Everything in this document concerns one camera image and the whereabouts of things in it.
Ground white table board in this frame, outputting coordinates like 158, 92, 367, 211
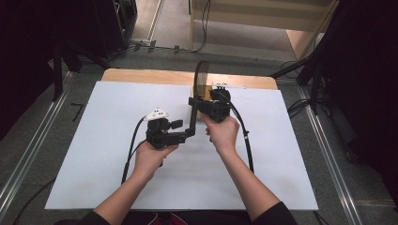
44, 81, 319, 211

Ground light wooden furniture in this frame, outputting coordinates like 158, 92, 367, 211
189, 0, 341, 62

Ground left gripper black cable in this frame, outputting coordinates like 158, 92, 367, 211
120, 115, 148, 185

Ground person's left hand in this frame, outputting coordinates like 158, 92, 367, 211
134, 142, 179, 181

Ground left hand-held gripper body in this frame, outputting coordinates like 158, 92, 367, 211
144, 108, 188, 150

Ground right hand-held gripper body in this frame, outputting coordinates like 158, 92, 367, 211
197, 82, 247, 124

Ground dark curtain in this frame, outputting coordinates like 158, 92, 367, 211
308, 0, 398, 205
0, 0, 104, 142

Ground hanging black cable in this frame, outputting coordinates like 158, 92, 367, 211
191, 0, 211, 53

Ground black metal stand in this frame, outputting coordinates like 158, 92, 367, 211
51, 39, 111, 102

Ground black equipment cabinet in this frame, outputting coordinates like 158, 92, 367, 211
93, 0, 139, 59

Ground person's right hand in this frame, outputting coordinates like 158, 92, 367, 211
200, 112, 241, 155

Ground black floor cable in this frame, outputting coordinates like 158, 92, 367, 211
12, 177, 58, 225

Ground metal floor rail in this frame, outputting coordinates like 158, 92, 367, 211
145, 0, 166, 43
297, 85, 364, 225
0, 71, 77, 219

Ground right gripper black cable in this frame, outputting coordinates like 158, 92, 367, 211
222, 93, 255, 174

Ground black floor cables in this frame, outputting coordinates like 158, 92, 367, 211
286, 97, 314, 120

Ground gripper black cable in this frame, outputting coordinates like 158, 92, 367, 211
222, 93, 255, 174
120, 115, 148, 185

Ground person's red black clothing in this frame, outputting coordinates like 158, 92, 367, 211
120, 210, 255, 225

